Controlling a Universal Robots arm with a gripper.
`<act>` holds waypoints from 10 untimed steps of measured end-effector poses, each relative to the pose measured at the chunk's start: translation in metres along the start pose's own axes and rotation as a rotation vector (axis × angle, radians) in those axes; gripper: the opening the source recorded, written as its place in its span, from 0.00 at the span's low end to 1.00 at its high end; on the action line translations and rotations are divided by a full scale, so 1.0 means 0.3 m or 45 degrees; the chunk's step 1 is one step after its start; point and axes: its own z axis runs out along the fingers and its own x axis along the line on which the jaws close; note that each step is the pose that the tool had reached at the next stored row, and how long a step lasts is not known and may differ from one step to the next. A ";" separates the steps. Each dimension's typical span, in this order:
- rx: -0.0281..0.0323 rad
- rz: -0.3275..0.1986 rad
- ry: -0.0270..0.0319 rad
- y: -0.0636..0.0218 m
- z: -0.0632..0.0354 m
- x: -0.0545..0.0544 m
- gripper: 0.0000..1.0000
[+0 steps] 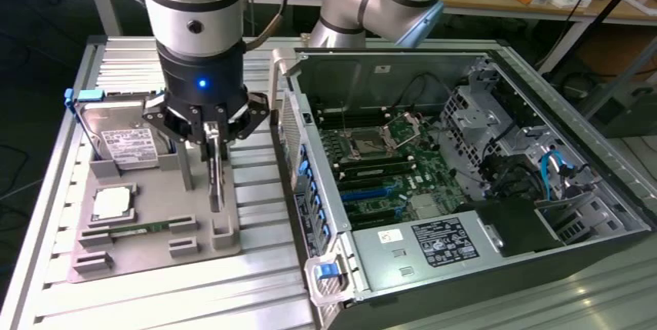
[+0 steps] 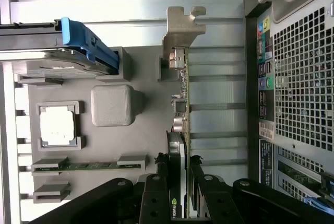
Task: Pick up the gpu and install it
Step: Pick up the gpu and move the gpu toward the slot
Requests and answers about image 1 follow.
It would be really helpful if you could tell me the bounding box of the silver chipset heatsink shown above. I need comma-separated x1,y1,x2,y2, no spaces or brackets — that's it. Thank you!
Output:
406,195,438,218

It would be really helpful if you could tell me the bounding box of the green motherboard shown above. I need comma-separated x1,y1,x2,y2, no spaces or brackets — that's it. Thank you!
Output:
312,108,482,231

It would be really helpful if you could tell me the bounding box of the black wire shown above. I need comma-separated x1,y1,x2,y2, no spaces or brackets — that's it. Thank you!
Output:
388,72,454,112

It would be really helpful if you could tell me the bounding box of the CPU socket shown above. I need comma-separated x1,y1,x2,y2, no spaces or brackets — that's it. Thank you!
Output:
344,128,384,156

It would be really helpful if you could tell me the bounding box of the metal socket cover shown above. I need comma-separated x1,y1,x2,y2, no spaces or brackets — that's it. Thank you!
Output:
380,112,426,150

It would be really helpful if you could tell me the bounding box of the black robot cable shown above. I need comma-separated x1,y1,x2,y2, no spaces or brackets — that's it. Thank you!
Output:
116,0,289,52

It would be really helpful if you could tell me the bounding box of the grey power supply unit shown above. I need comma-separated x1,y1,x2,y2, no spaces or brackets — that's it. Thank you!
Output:
350,210,508,293

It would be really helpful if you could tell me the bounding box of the graphics card with metal bracket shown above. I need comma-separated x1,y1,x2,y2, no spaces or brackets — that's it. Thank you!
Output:
201,122,228,214

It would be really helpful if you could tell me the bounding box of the wooden desk white frame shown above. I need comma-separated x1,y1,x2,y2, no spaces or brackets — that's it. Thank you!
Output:
0,0,657,74

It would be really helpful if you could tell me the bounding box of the dark grey box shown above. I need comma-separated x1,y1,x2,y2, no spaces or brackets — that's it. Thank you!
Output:
587,85,657,139

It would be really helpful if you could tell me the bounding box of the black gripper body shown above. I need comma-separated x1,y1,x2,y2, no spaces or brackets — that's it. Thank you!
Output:
155,42,251,135

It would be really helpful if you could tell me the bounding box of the hard disk in blue carrier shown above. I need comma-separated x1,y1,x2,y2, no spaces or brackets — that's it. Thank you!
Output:
62,87,179,172

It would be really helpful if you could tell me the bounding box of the grey parts rack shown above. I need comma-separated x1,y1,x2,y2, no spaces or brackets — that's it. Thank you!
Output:
65,141,243,285

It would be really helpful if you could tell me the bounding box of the open black PC case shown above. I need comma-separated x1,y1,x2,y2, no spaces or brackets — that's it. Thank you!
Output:
268,39,657,330

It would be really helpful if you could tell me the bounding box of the black tripod pole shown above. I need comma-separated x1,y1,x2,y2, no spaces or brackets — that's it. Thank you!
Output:
532,0,649,73

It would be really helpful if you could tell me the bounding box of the blue wire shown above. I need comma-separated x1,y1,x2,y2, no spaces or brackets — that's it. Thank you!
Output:
536,150,566,202

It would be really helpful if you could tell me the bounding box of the green RAM stick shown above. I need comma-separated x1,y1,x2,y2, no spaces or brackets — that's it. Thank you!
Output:
107,221,173,237

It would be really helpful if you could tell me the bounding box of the blue expansion slot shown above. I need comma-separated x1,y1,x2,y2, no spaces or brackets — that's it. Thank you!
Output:
339,186,395,203

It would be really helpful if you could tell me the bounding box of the metal disk bay cage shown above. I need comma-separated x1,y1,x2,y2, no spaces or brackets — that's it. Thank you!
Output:
436,85,508,178

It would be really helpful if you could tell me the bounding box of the silver CPU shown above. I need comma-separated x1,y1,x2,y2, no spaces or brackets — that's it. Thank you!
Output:
90,188,136,221

